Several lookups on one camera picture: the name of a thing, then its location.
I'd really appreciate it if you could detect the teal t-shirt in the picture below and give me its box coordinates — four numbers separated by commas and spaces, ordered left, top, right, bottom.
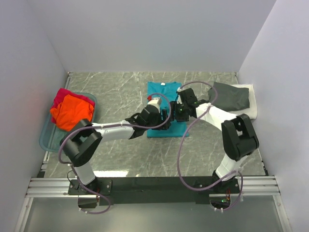
146, 81, 189, 139

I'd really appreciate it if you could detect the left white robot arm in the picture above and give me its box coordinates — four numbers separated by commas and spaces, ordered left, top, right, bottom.
59, 105, 173, 194

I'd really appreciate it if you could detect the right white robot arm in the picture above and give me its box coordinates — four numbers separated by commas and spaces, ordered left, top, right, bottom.
176, 87, 259, 193

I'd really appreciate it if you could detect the folded dark grey t-shirt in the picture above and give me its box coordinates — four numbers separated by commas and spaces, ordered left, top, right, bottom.
208, 82, 250, 112

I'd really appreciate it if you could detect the folded white t-shirt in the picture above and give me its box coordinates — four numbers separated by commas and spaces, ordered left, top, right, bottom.
230, 84, 258, 120

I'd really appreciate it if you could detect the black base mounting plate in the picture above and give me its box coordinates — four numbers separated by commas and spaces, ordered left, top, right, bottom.
67, 176, 242, 210

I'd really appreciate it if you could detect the orange t-shirt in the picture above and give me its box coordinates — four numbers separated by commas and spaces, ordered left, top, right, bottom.
50, 95, 95, 131

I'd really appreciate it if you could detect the magenta t-shirt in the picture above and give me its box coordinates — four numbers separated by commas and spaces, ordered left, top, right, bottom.
51, 88, 96, 109

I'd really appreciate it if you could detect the translucent blue plastic basin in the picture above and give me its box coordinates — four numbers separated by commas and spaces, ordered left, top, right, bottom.
39, 92, 97, 152

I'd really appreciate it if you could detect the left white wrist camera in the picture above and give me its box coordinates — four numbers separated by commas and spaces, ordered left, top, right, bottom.
147, 96, 162, 111

